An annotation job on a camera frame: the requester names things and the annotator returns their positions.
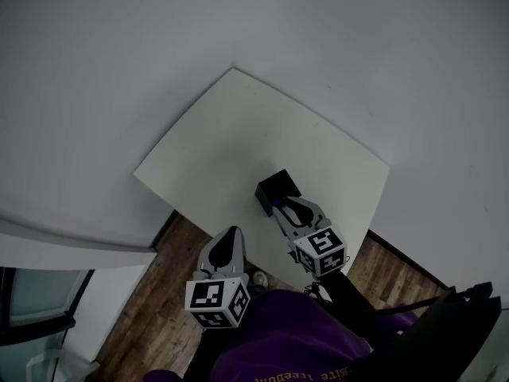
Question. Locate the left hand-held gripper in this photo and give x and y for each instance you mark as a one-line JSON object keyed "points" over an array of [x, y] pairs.
{"points": [[207, 296]]}

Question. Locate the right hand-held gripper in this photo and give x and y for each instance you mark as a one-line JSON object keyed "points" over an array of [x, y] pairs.
{"points": [[322, 249]]}

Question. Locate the black square pen holder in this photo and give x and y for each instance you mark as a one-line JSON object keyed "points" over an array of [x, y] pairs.
{"points": [[278, 185]]}

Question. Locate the person's left forearm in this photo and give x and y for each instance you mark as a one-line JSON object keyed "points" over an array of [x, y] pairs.
{"points": [[203, 356]]}

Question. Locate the person's right forearm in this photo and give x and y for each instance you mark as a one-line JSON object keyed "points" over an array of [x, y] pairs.
{"points": [[346, 301]]}

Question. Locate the person's white shoe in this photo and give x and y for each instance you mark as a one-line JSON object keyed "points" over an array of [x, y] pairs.
{"points": [[259, 277]]}

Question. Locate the black baseboard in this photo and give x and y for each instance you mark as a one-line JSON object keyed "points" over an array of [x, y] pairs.
{"points": [[409, 259], [165, 229]]}

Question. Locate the person's purple sweater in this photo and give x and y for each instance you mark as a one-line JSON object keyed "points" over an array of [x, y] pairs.
{"points": [[290, 340]]}

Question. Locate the black framed glass window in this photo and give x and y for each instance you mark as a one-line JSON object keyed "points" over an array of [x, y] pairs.
{"points": [[40, 297]]}

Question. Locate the white frame stand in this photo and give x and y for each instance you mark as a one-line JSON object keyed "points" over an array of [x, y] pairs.
{"points": [[51, 366]]}

